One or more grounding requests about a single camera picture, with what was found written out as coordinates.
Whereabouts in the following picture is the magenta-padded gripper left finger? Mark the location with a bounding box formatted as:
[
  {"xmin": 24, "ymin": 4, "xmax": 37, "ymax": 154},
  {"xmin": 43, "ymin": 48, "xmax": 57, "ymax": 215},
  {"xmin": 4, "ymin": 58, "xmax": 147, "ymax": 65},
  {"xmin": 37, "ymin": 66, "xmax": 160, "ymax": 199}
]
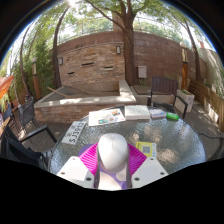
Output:
[{"xmin": 56, "ymin": 142, "xmax": 103, "ymax": 190}]

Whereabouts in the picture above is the black wicker chair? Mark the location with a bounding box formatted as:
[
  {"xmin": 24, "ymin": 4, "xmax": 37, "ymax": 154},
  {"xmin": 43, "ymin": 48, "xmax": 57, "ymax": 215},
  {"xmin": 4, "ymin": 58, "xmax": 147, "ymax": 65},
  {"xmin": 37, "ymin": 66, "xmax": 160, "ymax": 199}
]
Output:
[
  {"xmin": 199, "ymin": 132, "xmax": 224, "ymax": 162},
  {"xmin": 0, "ymin": 124, "xmax": 53, "ymax": 171},
  {"xmin": 17, "ymin": 96, "xmax": 58, "ymax": 145}
]

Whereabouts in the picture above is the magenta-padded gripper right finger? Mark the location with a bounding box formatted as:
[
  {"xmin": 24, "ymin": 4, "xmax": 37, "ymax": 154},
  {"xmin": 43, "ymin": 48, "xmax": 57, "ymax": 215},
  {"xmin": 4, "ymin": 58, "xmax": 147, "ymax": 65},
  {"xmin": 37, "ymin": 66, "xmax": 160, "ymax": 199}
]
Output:
[{"xmin": 124, "ymin": 143, "xmax": 170, "ymax": 190}]

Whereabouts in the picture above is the grey wall utility box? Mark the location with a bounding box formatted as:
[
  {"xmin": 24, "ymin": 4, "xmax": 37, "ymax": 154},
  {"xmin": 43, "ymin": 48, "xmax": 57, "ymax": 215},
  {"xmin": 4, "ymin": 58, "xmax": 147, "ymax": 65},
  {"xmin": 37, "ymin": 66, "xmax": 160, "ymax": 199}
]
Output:
[{"xmin": 137, "ymin": 65, "xmax": 148, "ymax": 79}]

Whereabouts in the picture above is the small white book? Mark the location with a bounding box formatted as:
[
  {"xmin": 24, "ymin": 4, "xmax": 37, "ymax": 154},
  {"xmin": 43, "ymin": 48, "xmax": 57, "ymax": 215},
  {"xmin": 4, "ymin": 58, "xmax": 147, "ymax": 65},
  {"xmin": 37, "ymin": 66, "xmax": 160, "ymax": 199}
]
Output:
[{"xmin": 148, "ymin": 108, "xmax": 167, "ymax": 120}]

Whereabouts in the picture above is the orange parasol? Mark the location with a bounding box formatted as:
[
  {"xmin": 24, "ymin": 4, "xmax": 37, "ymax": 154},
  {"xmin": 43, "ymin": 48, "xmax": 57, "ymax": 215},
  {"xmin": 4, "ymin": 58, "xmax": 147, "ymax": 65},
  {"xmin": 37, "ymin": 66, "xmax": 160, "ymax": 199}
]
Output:
[{"xmin": 0, "ymin": 75, "xmax": 15, "ymax": 100}]

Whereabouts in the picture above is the colourful open magazine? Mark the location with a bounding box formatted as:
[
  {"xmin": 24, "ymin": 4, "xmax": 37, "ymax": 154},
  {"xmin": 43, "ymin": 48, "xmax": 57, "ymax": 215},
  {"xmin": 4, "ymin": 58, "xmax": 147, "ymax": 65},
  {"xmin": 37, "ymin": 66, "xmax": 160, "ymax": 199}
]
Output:
[{"xmin": 88, "ymin": 108, "xmax": 127, "ymax": 127}]

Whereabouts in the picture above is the wooden post with lamp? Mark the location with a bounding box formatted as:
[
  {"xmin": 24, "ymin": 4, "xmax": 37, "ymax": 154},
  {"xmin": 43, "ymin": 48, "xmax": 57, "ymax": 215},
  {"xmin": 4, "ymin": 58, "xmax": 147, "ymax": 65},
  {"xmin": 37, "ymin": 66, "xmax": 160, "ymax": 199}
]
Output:
[
  {"xmin": 179, "ymin": 41, "xmax": 190, "ymax": 90},
  {"xmin": 31, "ymin": 56, "xmax": 42, "ymax": 101}
]

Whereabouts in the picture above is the white computer mouse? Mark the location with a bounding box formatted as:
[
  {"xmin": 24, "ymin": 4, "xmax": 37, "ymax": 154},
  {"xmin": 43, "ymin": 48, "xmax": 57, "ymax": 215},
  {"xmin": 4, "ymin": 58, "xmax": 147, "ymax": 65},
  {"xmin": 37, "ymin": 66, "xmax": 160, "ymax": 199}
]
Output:
[{"xmin": 97, "ymin": 133, "xmax": 130, "ymax": 175}]

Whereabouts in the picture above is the slim leaning tree trunk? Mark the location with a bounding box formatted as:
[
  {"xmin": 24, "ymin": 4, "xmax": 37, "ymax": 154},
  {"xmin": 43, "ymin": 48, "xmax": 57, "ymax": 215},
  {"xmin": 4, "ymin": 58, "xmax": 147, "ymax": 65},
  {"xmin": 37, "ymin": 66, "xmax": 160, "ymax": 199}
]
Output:
[
  {"xmin": 182, "ymin": 19, "xmax": 203, "ymax": 83},
  {"xmin": 52, "ymin": 6, "xmax": 72, "ymax": 90}
]

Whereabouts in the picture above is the white rectangular planter box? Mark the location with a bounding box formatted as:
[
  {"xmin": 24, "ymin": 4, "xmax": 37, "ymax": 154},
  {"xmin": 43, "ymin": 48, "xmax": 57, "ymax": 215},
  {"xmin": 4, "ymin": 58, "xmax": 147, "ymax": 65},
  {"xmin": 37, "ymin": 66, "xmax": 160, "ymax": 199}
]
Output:
[{"xmin": 176, "ymin": 88, "xmax": 196, "ymax": 113}]

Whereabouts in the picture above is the thick brown tree trunk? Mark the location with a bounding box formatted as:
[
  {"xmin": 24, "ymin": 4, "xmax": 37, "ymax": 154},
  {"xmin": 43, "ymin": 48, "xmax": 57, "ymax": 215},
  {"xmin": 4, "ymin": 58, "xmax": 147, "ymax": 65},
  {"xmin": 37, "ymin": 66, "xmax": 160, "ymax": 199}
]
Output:
[{"xmin": 83, "ymin": 0, "xmax": 143, "ymax": 87}]

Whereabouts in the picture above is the large white book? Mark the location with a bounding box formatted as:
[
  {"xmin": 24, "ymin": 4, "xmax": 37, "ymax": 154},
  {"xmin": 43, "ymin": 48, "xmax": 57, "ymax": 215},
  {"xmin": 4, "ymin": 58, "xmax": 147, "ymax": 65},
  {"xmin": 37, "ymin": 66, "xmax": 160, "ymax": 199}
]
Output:
[{"xmin": 124, "ymin": 104, "xmax": 151, "ymax": 121}]

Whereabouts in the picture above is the white rectangular number plate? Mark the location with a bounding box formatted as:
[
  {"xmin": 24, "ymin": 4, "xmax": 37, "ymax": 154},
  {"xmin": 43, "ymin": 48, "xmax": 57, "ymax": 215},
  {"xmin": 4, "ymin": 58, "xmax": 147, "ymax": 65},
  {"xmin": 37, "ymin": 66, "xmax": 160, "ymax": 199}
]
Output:
[{"xmin": 61, "ymin": 120, "xmax": 88, "ymax": 146}]

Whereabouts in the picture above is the dark wooden-back armchair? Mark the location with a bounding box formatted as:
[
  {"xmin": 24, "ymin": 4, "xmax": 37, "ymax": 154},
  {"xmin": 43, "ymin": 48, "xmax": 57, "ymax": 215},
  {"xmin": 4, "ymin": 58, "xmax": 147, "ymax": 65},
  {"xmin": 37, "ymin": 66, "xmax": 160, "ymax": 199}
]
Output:
[{"xmin": 146, "ymin": 76, "xmax": 189, "ymax": 120}]

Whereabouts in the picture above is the raised stone planter bed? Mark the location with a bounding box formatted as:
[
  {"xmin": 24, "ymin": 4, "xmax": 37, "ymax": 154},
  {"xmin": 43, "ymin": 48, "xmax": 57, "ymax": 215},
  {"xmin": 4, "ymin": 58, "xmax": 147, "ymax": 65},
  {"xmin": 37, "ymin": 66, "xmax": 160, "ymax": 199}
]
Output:
[{"xmin": 34, "ymin": 79, "xmax": 138, "ymax": 125}]

